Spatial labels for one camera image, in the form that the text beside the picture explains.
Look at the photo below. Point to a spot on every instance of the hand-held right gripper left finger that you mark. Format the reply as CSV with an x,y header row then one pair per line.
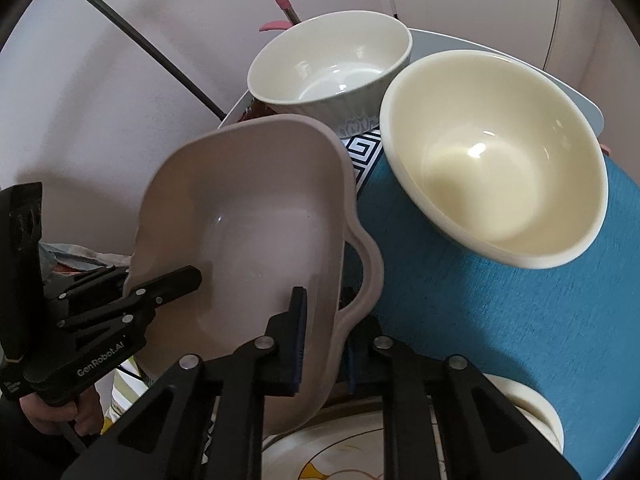
x,y
297,340

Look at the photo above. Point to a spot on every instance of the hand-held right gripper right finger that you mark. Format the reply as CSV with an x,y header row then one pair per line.
x,y
395,360

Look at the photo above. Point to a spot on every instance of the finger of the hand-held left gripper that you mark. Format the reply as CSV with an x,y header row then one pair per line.
x,y
170,282
90,282

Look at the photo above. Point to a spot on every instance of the cartoon printed white plate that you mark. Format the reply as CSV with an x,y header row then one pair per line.
x,y
325,445

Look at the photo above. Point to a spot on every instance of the cream plate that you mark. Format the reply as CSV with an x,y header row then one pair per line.
x,y
535,410

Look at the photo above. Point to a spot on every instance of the person's left hand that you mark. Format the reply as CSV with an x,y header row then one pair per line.
x,y
85,410

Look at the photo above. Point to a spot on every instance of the crumpled plastic bag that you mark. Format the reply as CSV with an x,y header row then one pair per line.
x,y
80,255

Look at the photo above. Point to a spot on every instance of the teal tablecloth with patterned edge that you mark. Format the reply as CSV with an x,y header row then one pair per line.
x,y
475,320

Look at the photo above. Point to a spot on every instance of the cream round bowl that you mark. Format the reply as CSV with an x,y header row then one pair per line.
x,y
500,170

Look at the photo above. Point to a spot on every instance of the white ribbed bowl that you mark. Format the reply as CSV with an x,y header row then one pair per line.
x,y
325,75

